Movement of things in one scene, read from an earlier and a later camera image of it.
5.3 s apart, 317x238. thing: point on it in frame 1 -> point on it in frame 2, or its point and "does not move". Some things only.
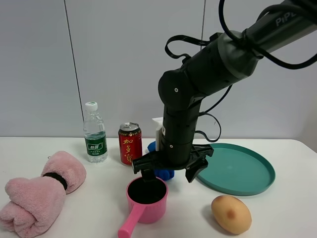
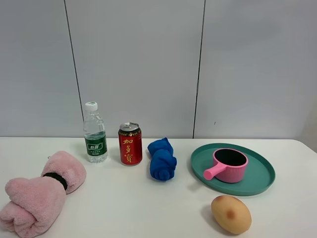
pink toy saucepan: x=150 y=198 -> x=230 y=166
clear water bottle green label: x=95 y=136 does not move
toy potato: x=231 y=214 does not move
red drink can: x=130 y=138 does not move
